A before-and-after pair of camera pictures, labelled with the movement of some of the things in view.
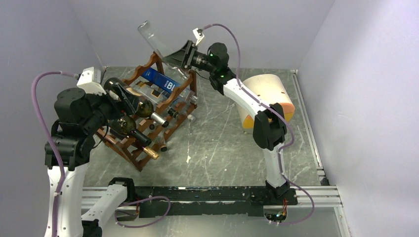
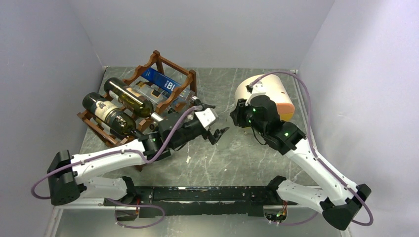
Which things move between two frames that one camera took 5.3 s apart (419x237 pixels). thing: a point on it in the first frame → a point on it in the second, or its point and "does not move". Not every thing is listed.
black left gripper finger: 132,100 → 207,106
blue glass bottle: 161,81 does not move
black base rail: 171,202 does not move
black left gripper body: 105,106 → 192,131
